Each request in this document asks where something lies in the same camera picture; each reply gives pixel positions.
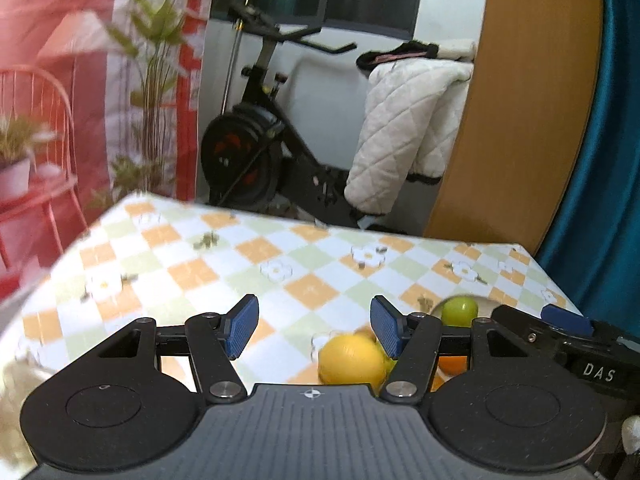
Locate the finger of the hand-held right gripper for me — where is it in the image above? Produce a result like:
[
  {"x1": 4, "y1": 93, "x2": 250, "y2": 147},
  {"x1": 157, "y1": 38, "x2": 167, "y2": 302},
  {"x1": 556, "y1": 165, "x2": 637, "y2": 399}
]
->
[
  {"x1": 541, "y1": 304, "x2": 596, "y2": 337},
  {"x1": 490, "y1": 304, "x2": 556, "y2": 356}
]

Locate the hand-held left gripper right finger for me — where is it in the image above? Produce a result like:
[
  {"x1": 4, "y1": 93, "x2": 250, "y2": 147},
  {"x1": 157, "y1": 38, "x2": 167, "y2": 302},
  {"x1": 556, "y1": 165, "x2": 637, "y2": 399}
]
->
[{"x1": 369, "y1": 296, "x2": 536, "y2": 404}]

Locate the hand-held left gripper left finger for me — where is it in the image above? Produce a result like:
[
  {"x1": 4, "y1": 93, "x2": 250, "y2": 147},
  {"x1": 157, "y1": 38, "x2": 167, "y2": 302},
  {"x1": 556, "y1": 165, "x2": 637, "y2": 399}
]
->
[{"x1": 92, "y1": 294, "x2": 260, "y2": 405}]

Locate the beige round plate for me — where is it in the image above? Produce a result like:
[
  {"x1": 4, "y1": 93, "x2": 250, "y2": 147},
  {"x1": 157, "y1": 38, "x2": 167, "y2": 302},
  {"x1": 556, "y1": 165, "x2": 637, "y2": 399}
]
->
[{"x1": 431, "y1": 292, "x2": 496, "y2": 328}]

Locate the yellow lemon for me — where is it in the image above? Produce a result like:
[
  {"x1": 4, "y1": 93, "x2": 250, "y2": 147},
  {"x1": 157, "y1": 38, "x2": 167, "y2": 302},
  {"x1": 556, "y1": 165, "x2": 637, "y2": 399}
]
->
[{"x1": 318, "y1": 334, "x2": 387, "y2": 386}]

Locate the teal curtain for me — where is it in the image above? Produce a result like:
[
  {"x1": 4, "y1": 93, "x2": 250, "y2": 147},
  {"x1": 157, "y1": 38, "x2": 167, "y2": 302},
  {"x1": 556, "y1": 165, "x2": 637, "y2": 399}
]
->
[{"x1": 535, "y1": 0, "x2": 640, "y2": 331}]

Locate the black exercise bike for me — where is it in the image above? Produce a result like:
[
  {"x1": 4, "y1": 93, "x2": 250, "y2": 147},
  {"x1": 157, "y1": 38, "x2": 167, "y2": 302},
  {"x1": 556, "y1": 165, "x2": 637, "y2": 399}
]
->
[{"x1": 200, "y1": 0, "x2": 408, "y2": 233}]

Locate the white quilted blanket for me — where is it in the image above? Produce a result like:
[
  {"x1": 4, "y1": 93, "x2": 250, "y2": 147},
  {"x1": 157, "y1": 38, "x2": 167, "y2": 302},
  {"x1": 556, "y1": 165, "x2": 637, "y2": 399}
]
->
[{"x1": 344, "y1": 42, "x2": 476, "y2": 217}]

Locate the wooden board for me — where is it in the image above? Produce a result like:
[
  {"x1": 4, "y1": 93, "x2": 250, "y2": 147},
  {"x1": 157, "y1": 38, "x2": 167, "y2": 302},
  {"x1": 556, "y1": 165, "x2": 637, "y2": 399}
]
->
[{"x1": 424, "y1": 0, "x2": 603, "y2": 256}]

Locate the black and pink garment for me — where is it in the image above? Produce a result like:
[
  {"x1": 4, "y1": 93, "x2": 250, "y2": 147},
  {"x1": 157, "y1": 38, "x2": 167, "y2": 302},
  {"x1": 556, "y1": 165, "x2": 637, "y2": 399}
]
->
[{"x1": 356, "y1": 39, "x2": 441, "y2": 68}]

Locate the red printed backdrop cloth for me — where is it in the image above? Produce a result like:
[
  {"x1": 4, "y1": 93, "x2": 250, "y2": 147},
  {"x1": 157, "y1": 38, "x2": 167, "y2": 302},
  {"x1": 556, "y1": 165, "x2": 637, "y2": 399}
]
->
[{"x1": 0, "y1": 0, "x2": 221, "y2": 306}]

